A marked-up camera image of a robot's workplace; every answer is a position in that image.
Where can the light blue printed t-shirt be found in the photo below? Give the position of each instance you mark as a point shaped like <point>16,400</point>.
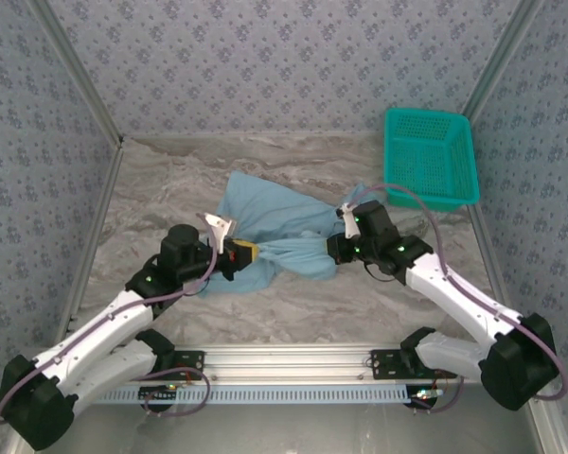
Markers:
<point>284,208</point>

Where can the teal plastic basket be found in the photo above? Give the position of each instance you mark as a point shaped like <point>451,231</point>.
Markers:
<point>431,156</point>

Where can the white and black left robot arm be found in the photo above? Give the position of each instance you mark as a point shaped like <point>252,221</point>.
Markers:
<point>99,336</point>

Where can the black adapter board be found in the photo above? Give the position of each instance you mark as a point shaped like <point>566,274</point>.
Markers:
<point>154,393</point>
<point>423,402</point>

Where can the grey metal panel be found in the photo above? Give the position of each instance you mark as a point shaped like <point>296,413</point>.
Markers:
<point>284,430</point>

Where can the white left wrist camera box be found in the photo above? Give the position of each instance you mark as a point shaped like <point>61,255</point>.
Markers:
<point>218,227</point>

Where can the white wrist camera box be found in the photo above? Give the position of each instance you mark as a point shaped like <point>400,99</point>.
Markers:
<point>218,227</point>
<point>348,222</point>

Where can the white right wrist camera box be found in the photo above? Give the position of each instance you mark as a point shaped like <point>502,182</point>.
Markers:
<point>348,222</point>

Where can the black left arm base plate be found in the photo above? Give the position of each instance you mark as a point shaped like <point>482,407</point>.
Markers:
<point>191,361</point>

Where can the aluminium mounting rail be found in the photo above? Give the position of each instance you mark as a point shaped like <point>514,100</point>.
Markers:
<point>284,361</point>

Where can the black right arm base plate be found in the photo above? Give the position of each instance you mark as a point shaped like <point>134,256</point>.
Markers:
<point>383,366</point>

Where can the aluminium frame post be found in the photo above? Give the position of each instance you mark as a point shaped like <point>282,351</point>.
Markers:
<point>493,71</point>
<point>79,71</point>

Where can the aluminium frame leg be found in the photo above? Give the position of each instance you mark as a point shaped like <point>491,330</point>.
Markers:
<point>544,430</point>

